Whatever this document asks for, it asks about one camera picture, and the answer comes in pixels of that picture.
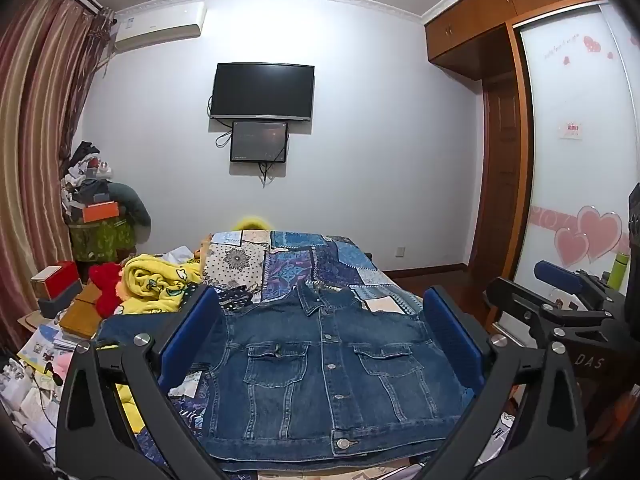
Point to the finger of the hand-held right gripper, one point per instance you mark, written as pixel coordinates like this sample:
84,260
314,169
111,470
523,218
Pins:
520,305
555,272

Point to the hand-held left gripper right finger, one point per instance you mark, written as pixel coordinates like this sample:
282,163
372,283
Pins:
452,340

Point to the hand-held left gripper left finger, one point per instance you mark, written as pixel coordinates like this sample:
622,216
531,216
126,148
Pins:
192,335

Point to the blue denim jacket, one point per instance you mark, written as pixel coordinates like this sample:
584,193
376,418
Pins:
320,360

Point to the pile of clothes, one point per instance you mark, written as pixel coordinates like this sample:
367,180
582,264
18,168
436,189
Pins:
85,170

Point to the green bottle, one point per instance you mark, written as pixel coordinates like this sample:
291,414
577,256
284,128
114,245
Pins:
621,270

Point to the yellow fleece blanket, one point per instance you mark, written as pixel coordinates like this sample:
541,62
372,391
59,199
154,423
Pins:
150,280

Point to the white cloth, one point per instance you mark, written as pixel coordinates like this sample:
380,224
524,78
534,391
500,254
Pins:
177,256

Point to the red plush toy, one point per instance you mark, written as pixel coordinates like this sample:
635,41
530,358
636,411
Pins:
107,285

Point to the wooden box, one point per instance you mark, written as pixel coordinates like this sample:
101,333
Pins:
82,312

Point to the wooden door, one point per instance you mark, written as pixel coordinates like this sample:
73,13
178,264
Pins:
500,170

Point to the yellow round object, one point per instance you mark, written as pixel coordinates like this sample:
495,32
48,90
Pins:
251,224

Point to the green patterned cloth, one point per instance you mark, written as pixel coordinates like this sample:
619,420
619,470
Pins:
100,242

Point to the blue patchwork bedspread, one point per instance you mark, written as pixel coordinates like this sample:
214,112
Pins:
300,260

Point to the grey box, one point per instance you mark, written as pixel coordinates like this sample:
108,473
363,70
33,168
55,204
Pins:
60,302

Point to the red white door sticker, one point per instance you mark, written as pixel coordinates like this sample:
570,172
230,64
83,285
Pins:
570,129

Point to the dark grey cloth bundle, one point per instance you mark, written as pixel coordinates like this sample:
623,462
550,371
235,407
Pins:
130,205

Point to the red and white box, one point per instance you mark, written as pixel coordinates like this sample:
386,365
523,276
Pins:
55,277

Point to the pile of papers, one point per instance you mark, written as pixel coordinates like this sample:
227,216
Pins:
40,350

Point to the orange box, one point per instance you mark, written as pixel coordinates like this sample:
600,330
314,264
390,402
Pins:
100,211

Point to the striped pink curtain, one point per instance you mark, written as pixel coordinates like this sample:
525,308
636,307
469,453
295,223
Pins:
40,135

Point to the wooden wardrobe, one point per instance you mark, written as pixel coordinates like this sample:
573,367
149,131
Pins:
475,20

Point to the white air conditioner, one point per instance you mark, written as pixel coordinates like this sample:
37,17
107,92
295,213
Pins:
160,25

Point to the small black wall monitor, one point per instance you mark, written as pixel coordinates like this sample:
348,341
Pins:
259,141

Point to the black wall television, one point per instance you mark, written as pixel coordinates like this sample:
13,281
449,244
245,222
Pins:
262,91

